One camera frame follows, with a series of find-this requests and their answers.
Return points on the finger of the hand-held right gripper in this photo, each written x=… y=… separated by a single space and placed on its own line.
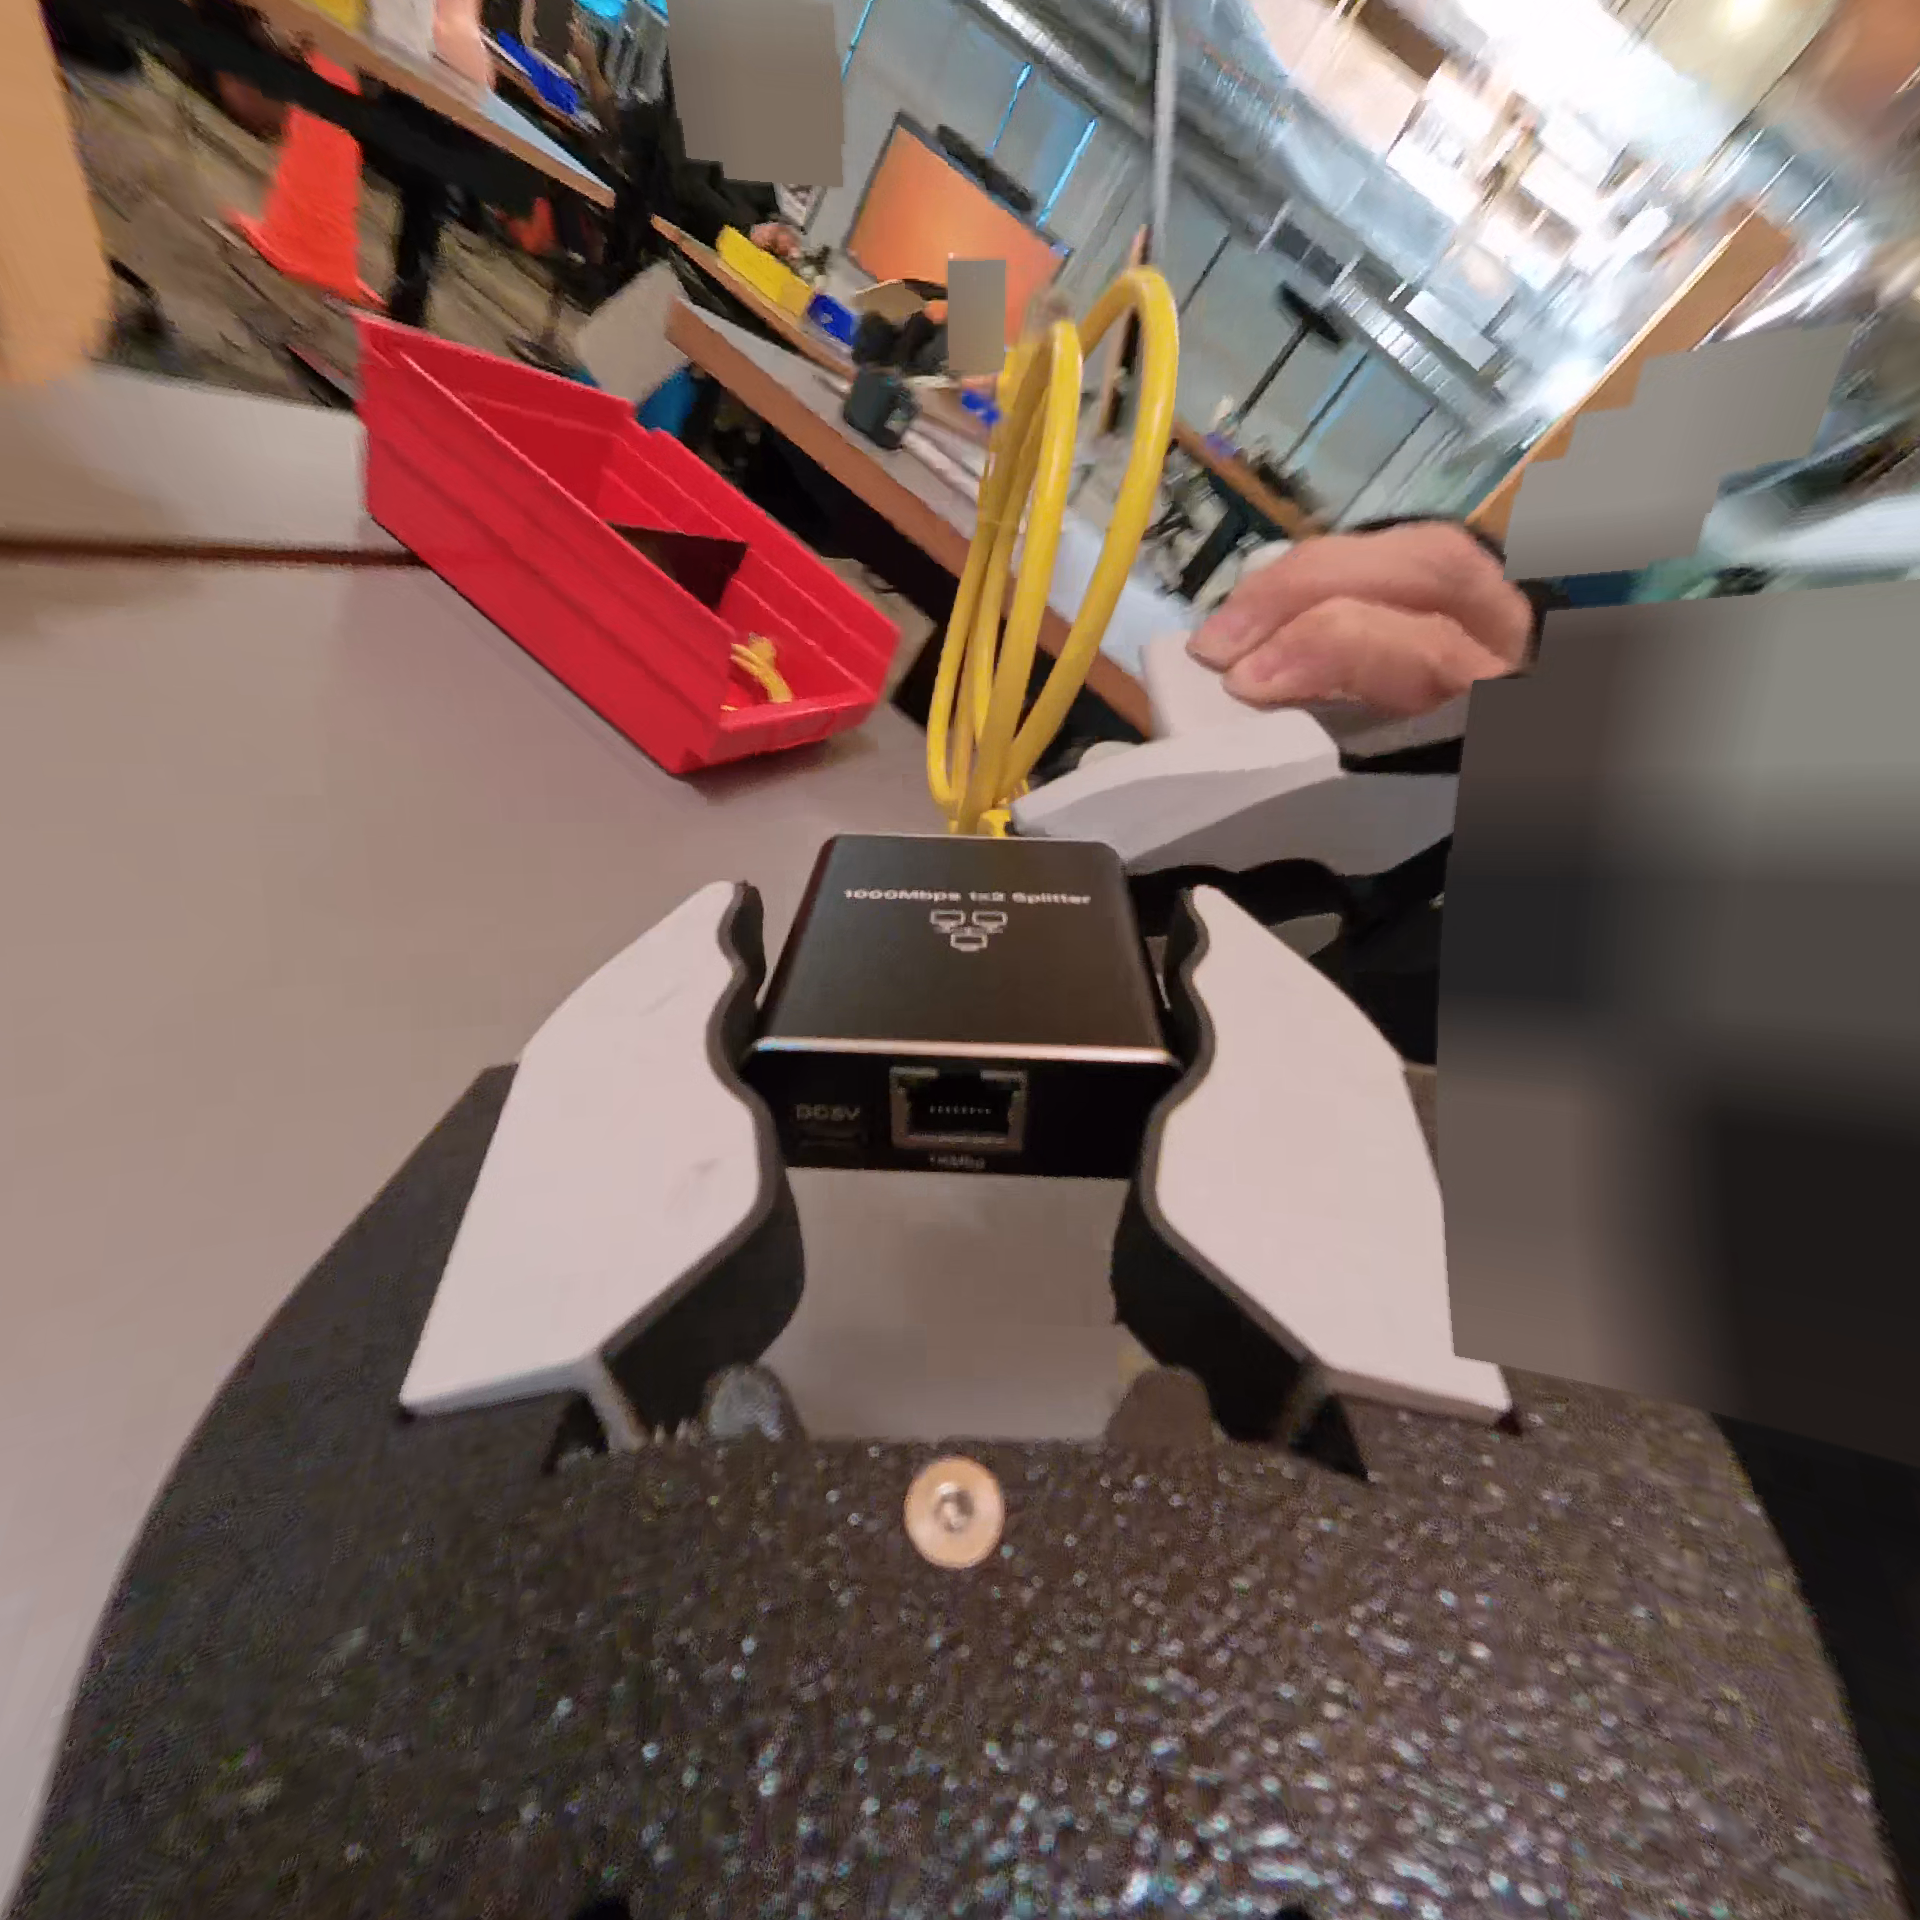
x=1200 y=794

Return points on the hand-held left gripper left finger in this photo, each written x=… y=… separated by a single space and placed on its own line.
x=600 y=1170

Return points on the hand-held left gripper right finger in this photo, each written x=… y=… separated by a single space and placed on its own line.
x=1304 y=1184

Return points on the black ethernet splitter box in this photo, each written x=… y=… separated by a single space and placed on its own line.
x=961 y=961

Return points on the red plastic bin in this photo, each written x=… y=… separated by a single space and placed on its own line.
x=495 y=525

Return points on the person's right hand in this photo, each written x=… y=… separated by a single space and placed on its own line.
x=1381 y=614

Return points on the black desktop device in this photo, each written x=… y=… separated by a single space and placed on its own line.
x=878 y=408

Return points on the black bin divider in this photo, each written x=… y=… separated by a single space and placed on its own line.
x=683 y=562

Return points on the orange display screen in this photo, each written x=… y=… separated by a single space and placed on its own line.
x=945 y=211

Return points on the yellow plastic bin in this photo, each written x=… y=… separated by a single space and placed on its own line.
x=758 y=267

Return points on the orange traffic cone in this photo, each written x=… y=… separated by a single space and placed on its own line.
x=309 y=211

